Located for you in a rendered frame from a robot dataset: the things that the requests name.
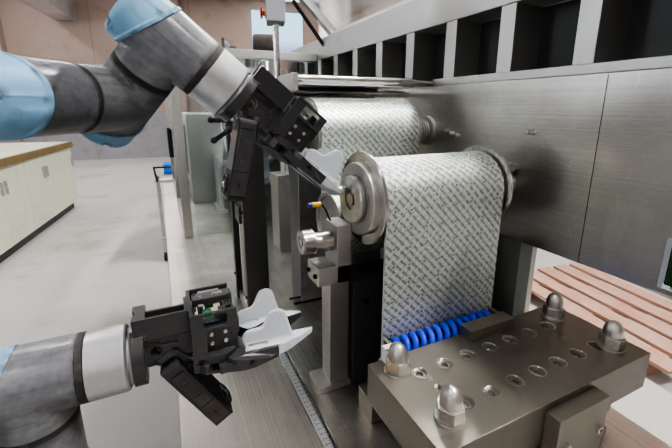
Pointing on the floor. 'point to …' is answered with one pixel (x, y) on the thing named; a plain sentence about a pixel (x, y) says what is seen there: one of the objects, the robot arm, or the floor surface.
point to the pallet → (608, 309)
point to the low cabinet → (33, 190)
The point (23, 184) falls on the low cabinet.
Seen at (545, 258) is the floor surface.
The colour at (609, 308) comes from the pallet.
